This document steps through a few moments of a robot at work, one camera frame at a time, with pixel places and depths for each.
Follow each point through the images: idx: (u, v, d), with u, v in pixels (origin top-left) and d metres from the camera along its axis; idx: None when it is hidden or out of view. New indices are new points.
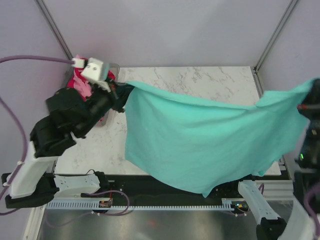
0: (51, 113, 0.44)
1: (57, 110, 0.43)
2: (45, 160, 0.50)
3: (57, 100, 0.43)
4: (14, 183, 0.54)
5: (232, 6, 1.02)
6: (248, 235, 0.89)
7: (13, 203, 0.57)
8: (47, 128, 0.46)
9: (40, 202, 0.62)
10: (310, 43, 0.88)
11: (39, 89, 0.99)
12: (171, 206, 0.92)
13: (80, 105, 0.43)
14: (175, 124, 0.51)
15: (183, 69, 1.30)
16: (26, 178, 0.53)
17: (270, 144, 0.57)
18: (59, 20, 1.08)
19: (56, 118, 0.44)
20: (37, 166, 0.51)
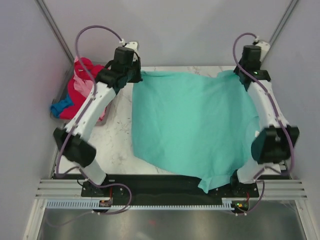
0: (117, 56, 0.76)
1: (126, 52, 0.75)
2: (110, 94, 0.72)
3: (119, 53, 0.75)
4: (83, 119, 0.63)
5: (233, 6, 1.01)
6: (248, 235, 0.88)
7: (82, 142, 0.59)
8: (112, 68, 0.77)
9: (90, 156, 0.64)
10: (311, 42, 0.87)
11: (39, 89, 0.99)
12: (170, 206, 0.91)
13: (130, 52, 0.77)
14: (172, 95, 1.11)
15: (183, 68, 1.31)
16: (95, 111, 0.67)
17: (223, 114, 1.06)
18: (59, 19, 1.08)
19: (118, 63, 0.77)
20: (106, 99, 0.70)
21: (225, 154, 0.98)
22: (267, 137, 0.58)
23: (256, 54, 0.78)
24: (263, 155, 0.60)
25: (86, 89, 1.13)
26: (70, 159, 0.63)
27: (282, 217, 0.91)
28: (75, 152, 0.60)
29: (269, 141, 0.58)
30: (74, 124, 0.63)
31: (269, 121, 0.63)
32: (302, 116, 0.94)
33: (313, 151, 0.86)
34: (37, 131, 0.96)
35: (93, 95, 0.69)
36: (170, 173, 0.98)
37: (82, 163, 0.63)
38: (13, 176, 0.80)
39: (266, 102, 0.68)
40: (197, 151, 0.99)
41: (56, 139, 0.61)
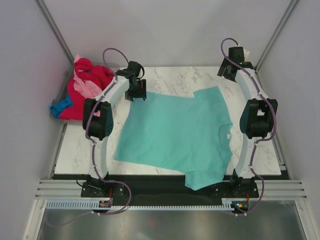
0: (130, 64, 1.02)
1: (137, 64, 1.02)
2: (125, 85, 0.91)
3: (134, 64, 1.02)
4: (110, 93, 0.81)
5: (232, 6, 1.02)
6: (248, 235, 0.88)
7: (110, 106, 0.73)
8: (126, 70, 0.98)
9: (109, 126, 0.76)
10: (311, 43, 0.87)
11: (39, 89, 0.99)
12: (170, 206, 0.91)
13: (140, 65, 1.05)
14: (160, 100, 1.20)
15: (183, 69, 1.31)
16: (115, 93, 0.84)
17: (206, 117, 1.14)
18: (59, 20, 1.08)
19: (131, 69, 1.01)
20: (123, 86, 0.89)
21: (207, 153, 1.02)
22: (250, 108, 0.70)
23: (239, 51, 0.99)
24: (250, 126, 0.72)
25: (85, 89, 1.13)
26: (93, 130, 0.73)
27: (282, 217, 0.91)
28: (102, 116, 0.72)
29: (253, 112, 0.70)
30: (102, 95, 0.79)
31: (252, 96, 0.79)
32: (302, 116, 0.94)
33: (313, 151, 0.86)
34: (37, 131, 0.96)
35: (116, 80, 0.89)
36: (169, 173, 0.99)
37: (103, 130, 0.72)
38: (13, 176, 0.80)
39: (249, 84, 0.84)
40: (177, 151, 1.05)
41: (86, 108, 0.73)
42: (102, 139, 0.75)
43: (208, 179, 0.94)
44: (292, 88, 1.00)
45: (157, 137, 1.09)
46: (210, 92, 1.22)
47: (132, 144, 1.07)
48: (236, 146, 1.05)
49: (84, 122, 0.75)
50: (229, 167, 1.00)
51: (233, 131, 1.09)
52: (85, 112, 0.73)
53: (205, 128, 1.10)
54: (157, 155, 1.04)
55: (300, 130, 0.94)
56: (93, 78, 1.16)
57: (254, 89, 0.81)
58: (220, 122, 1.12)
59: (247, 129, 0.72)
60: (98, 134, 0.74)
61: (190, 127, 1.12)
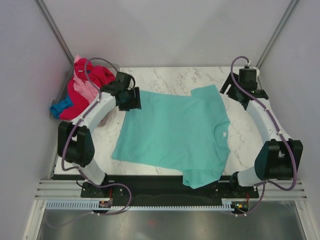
0: (118, 76, 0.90)
1: (126, 75, 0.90)
2: (109, 104, 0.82)
3: (119, 76, 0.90)
4: (90, 115, 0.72)
5: (232, 7, 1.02)
6: (248, 235, 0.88)
7: (88, 132, 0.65)
8: (113, 85, 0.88)
9: (90, 152, 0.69)
10: (310, 43, 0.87)
11: (39, 89, 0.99)
12: (170, 206, 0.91)
13: (129, 76, 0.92)
14: (157, 100, 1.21)
15: (183, 69, 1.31)
16: (97, 114, 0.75)
17: (202, 116, 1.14)
18: (59, 20, 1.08)
19: (119, 82, 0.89)
20: (107, 106, 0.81)
21: (203, 152, 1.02)
22: (269, 152, 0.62)
23: (251, 75, 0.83)
24: (268, 172, 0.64)
25: (85, 89, 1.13)
26: (71, 158, 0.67)
27: (281, 217, 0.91)
28: (80, 143, 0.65)
29: (272, 156, 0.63)
30: (81, 118, 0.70)
31: (271, 135, 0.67)
32: (302, 116, 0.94)
33: (313, 151, 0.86)
34: (37, 132, 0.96)
35: (99, 98, 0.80)
36: (169, 173, 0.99)
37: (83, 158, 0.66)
38: (13, 176, 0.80)
39: (266, 120, 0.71)
40: (173, 150, 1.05)
41: (61, 134, 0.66)
42: (84, 166, 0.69)
43: (207, 177, 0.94)
44: (292, 88, 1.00)
45: (154, 137, 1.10)
46: (207, 91, 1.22)
47: (129, 144, 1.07)
48: (236, 146, 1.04)
49: (59, 149, 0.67)
50: (229, 167, 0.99)
51: (233, 131, 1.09)
52: (60, 138, 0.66)
53: (202, 127, 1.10)
54: (154, 155, 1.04)
55: (300, 130, 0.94)
56: (93, 78, 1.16)
57: (272, 127, 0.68)
58: (217, 121, 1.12)
59: (265, 174, 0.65)
60: (78, 162, 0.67)
61: (187, 128, 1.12)
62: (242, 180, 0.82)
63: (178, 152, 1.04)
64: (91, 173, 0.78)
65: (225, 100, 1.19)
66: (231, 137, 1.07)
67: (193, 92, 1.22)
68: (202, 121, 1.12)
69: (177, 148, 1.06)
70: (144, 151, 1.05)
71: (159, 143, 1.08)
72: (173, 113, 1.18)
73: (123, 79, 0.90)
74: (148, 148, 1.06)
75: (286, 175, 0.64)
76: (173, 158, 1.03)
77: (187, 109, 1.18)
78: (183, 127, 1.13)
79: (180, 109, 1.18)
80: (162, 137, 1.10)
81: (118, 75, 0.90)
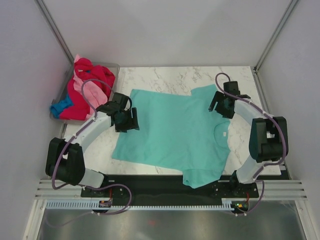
0: (115, 97, 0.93)
1: (123, 96, 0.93)
2: (104, 124, 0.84)
3: (117, 96, 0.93)
4: (83, 133, 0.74)
5: (232, 7, 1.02)
6: (248, 235, 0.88)
7: (79, 149, 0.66)
8: (109, 105, 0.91)
9: (79, 171, 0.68)
10: (311, 42, 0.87)
11: (39, 89, 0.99)
12: (170, 206, 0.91)
13: (127, 97, 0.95)
14: (156, 98, 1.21)
15: (183, 69, 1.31)
16: (91, 133, 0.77)
17: (202, 116, 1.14)
18: (59, 20, 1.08)
19: (116, 103, 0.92)
20: (102, 125, 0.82)
21: (203, 152, 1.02)
22: (257, 127, 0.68)
23: (233, 85, 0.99)
24: (262, 149, 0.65)
25: (85, 89, 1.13)
26: (60, 177, 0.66)
27: (281, 217, 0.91)
28: (71, 161, 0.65)
29: (261, 131, 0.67)
30: (74, 135, 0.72)
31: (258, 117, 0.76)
32: (301, 116, 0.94)
33: (313, 151, 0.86)
34: (36, 132, 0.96)
35: (94, 117, 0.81)
36: (170, 173, 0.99)
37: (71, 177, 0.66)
38: (13, 176, 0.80)
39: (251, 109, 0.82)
40: (174, 149, 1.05)
41: (53, 151, 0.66)
42: (74, 184, 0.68)
43: (207, 178, 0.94)
44: (292, 88, 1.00)
45: (154, 136, 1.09)
46: (207, 91, 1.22)
47: (129, 143, 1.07)
48: (236, 146, 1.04)
49: (48, 167, 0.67)
50: (229, 167, 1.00)
51: (233, 131, 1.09)
52: (51, 154, 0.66)
53: (202, 127, 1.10)
54: (154, 154, 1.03)
55: (300, 130, 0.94)
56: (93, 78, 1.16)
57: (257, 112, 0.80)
58: (217, 121, 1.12)
59: (259, 154, 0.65)
60: (67, 181, 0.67)
61: (187, 127, 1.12)
62: (242, 175, 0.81)
63: (178, 151, 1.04)
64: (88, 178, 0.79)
65: None
66: (231, 136, 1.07)
67: (193, 92, 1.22)
68: (202, 120, 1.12)
69: (177, 148, 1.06)
70: (144, 150, 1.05)
71: (159, 142, 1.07)
72: (173, 112, 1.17)
73: (120, 100, 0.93)
74: (148, 148, 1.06)
75: (280, 153, 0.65)
76: (173, 157, 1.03)
77: (188, 108, 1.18)
78: (183, 126, 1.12)
79: (179, 109, 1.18)
80: (162, 136, 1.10)
81: (115, 96, 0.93)
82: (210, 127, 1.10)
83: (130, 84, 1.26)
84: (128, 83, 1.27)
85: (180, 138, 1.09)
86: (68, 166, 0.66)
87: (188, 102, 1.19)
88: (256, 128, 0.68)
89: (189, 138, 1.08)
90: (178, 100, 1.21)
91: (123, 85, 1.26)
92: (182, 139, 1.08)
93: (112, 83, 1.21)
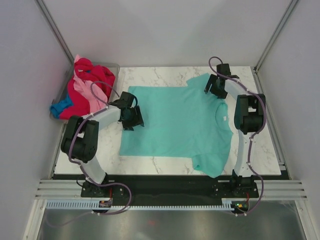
0: (123, 95, 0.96)
1: (130, 95, 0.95)
2: (115, 114, 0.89)
3: (124, 95, 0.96)
4: (99, 115, 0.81)
5: (232, 7, 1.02)
6: (248, 235, 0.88)
7: (96, 124, 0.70)
8: (117, 102, 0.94)
9: (93, 148, 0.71)
10: (311, 42, 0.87)
11: (39, 89, 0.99)
12: (170, 206, 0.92)
13: (133, 95, 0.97)
14: (156, 92, 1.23)
15: (183, 69, 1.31)
16: (105, 118, 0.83)
17: (202, 104, 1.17)
18: (59, 20, 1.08)
19: (123, 101, 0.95)
20: (113, 115, 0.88)
21: (208, 138, 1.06)
22: (241, 102, 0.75)
23: (225, 66, 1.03)
24: (244, 121, 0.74)
25: (85, 89, 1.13)
26: (75, 152, 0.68)
27: (282, 217, 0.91)
28: (88, 137, 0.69)
29: (244, 105, 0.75)
30: (91, 114, 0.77)
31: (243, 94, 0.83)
32: (301, 116, 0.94)
33: (313, 151, 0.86)
34: (37, 131, 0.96)
35: (108, 106, 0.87)
36: (170, 173, 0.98)
37: (86, 151, 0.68)
38: (13, 176, 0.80)
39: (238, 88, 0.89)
40: (179, 140, 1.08)
41: (71, 126, 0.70)
42: (87, 160, 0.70)
43: (213, 166, 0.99)
44: (292, 88, 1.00)
45: (155, 130, 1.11)
46: (203, 81, 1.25)
47: (131, 140, 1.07)
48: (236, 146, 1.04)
49: (63, 143, 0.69)
50: (229, 167, 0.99)
51: (233, 130, 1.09)
52: (69, 130, 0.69)
53: (203, 115, 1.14)
54: (159, 147, 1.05)
55: (300, 130, 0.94)
56: (93, 78, 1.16)
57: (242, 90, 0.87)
58: (216, 107, 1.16)
59: (241, 125, 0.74)
60: (82, 156, 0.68)
61: (189, 116, 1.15)
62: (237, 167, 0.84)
63: (183, 139, 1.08)
64: (91, 170, 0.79)
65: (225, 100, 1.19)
66: (231, 136, 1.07)
67: (190, 81, 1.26)
68: (202, 107, 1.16)
69: (181, 136, 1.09)
70: (149, 141, 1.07)
71: (161, 136, 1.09)
72: (173, 105, 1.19)
73: (127, 98, 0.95)
74: (152, 140, 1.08)
75: (259, 123, 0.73)
76: (178, 147, 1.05)
77: (186, 98, 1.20)
78: (185, 115, 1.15)
79: (180, 98, 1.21)
80: (165, 127, 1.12)
81: (123, 94, 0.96)
82: (211, 113, 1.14)
83: (130, 84, 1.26)
84: (128, 83, 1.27)
85: (183, 126, 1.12)
86: (84, 141, 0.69)
87: (187, 91, 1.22)
88: (240, 103, 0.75)
89: (192, 125, 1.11)
90: (177, 90, 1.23)
91: (123, 85, 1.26)
92: (186, 127, 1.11)
93: (112, 83, 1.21)
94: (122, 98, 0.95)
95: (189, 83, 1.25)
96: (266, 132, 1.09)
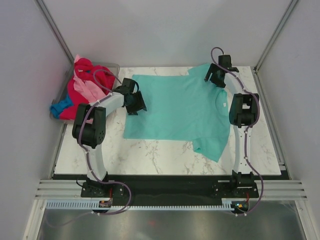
0: (125, 82, 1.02)
1: (131, 81, 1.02)
2: (117, 102, 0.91)
3: (125, 81, 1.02)
4: (105, 102, 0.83)
5: (232, 7, 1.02)
6: (248, 235, 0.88)
7: (104, 110, 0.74)
8: (120, 89, 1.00)
9: (102, 133, 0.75)
10: (311, 42, 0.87)
11: (39, 89, 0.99)
12: (170, 206, 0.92)
13: (134, 81, 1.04)
14: (156, 86, 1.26)
15: (183, 69, 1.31)
16: (109, 105, 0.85)
17: (202, 91, 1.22)
18: (59, 20, 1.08)
19: (125, 87, 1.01)
20: (116, 102, 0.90)
21: (209, 123, 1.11)
22: (237, 99, 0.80)
23: (227, 58, 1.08)
24: (238, 117, 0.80)
25: (85, 89, 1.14)
26: (85, 137, 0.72)
27: (282, 217, 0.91)
28: (96, 122, 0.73)
29: (240, 103, 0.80)
30: (98, 101, 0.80)
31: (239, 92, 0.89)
32: (301, 116, 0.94)
33: (313, 151, 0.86)
34: (37, 131, 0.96)
35: (111, 93, 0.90)
36: (170, 173, 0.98)
37: (96, 135, 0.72)
38: (13, 176, 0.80)
39: (235, 83, 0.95)
40: (180, 128, 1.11)
41: (80, 113, 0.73)
42: (96, 145, 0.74)
43: (213, 150, 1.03)
44: (292, 88, 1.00)
45: (156, 117, 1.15)
46: (203, 70, 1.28)
47: (133, 132, 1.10)
48: None
49: (73, 128, 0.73)
50: (229, 167, 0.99)
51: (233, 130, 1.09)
52: (78, 116, 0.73)
53: (203, 102, 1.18)
54: (162, 132, 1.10)
55: (300, 129, 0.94)
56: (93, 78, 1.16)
57: (239, 86, 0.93)
58: (217, 94, 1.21)
59: (235, 121, 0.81)
60: (91, 140, 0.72)
61: (190, 103, 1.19)
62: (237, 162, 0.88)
63: (185, 126, 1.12)
64: (95, 158, 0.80)
65: (225, 100, 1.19)
66: (232, 136, 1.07)
67: (190, 70, 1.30)
68: (203, 95, 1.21)
69: (183, 123, 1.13)
70: (151, 131, 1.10)
71: (162, 121, 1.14)
72: (173, 93, 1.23)
73: (128, 83, 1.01)
74: (153, 130, 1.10)
75: (251, 119, 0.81)
76: (179, 134, 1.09)
77: (187, 86, 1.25)
78: (186, 102, 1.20)
79: (181, 86, 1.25)
80: (166, 118, 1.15)
81: (124, 81, 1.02)
82: (211, 100, 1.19)
83: None
84: None
85: (185, 113, 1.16)
86: (93, 127, 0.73)
87: (187, 80, 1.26)
88: (236, 100, 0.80)
89: (193, 111, 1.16)
90: (178, 79, 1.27)
91: None
92: (187, 114, 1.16)
93: (112, 83, 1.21)
94: (124, 84, 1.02)
95: (190, 71, 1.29)
96: (266, 132, 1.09)
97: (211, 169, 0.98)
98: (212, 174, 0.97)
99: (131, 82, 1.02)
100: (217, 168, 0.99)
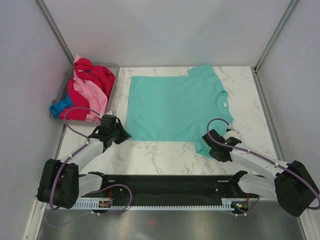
0: (103, 121, 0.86)
1: (111, 118, 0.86)
2: (99, 147, 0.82)
3: (103, 122, 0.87)
4: (79, 154, 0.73)
5: (232, 7, 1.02)
6: (246, 235, 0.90)
7: (76, 168, 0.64)
8: (99, 133, 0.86)
9: (74, 194, 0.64)
10: (310, 42, 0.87)
11: (39, 89, 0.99)
12: (171, 206, 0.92)
13: (114, 117, 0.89)
14: (156, 85, 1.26)
15: (182, 69, 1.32)
16: (87, 155, 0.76)
17: (201, 92, 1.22)
18: (58, 19, 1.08)
19: (105, 127, 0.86)
20: (96, 149, 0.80)
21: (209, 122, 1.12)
22: (284, 186, 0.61)
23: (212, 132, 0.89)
24: (301, 204, 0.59)
25: (85, 89, 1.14)
26: (54, 201, 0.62)
27: (281, 217, 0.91)
28: (66, 183, 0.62)
29: (290, 189, 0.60)
30: (69, 155, 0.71)
31: (272, 171, 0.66)
32: (301, 116, 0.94)
33: (313, 151, 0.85)
34: (37, 132, 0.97)
35: (88, 141, 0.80)
36: (169, 173, 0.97)
37: (66, 199, 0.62)
38: (13, 176, 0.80)
39: (256, 159, 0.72)
40: (181, 127, 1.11)
41: (48, 172, 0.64)
42: (68, 208, 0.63)
43: None
44: (292, 88, 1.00)
45: (157, 117, 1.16)
46: (203, 70, 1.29)
47: (132, 131, 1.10)
48: None
49: (41, 187, 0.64)
50: (229, 167, 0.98)
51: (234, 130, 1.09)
52: (45, 177, 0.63)
53: (204, 102, 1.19)
54: (163, 132, 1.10)
55: (300, 130, 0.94)
56: (93, 78, 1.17)
57: (268, 163, 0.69)
58: (217, 92, 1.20)
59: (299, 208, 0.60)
60: (61, 205, 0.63)
61: (191, 103, 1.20)
62: (246, 188, 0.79)
63: (185, 125, 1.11)
64: (85, 191, 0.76)
65: (226, 100, 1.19)
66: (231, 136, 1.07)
67: (191, 70, 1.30)
68: (202, 95, 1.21)
69: (183, 123, 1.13)
70: (151, 131, 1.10)
71: (163, 121, 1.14)
72: (174, 93, 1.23)
73: (107, 124, 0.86)
74: (153, 130, 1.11)
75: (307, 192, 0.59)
76: (180, 134, 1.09)
77: (187, 87, 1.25)
78: (187, 102, 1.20)
79: (181, 86, 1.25)
80: (166, 118, 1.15)
81: (102, 119, 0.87)
82: (211, 99, 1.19)
83: (129, 84, 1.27)
84: (128, 83, 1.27)
85: (185, 114, 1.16)
86: (62, 188, 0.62)
87: (187, 80, 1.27)
88: (282, 189, 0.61)
89: (194, 111, 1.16)
90: (178, 78, 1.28)
91: (123, 85, 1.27)
92: (188, 114, 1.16)
93: (112, 83, 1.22)
94: (102, 125, 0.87)
95: (191, 71, 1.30)
96: (267, 131, 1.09)
97: (211, 169, 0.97)
98: (212, 174, 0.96)
99: (110, 119, 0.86)
100: (217, 168, 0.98)
